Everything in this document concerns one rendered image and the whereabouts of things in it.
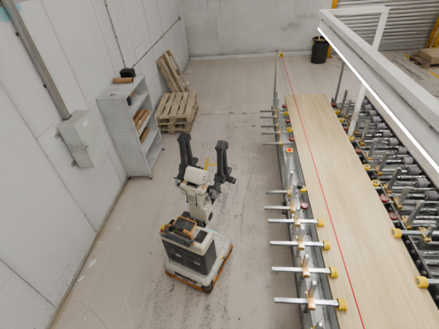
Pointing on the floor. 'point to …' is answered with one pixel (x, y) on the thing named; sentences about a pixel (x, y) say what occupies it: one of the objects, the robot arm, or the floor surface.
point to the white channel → (382, 65)
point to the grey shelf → (114, 112)
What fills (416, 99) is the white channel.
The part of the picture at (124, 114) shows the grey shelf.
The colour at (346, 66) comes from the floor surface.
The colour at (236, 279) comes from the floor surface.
